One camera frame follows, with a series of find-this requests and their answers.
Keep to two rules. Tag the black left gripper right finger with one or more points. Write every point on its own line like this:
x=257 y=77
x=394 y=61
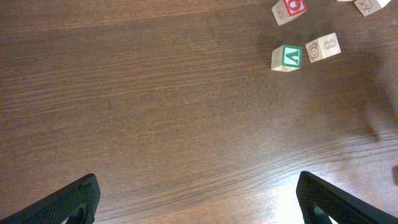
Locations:
x=323 y=202

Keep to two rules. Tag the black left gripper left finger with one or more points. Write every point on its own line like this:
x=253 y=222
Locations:
x=75 y=203

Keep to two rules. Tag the wooden block green V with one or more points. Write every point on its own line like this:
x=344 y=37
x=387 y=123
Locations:
x=286 y=58

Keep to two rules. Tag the wooden block number 8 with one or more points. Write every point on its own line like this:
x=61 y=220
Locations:
x=323 y=47

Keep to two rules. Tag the wooden block red Q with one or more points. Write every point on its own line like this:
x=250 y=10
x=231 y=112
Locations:
x=285 y=11

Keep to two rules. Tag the wooden block with animal drawing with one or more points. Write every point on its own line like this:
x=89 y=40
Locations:
x=367 y=7

